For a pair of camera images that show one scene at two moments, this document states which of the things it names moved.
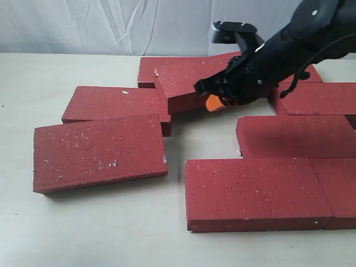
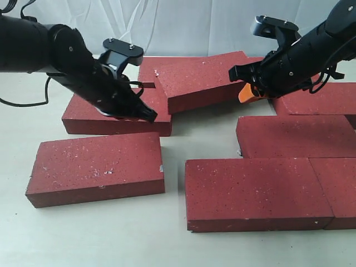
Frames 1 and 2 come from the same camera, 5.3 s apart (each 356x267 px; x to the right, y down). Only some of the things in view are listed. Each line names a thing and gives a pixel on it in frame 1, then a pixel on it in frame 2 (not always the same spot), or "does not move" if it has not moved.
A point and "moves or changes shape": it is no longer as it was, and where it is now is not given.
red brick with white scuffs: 87,153 moves or changes shape
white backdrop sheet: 132,28 does not move
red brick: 296,136 does not move
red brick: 178,80 does not move
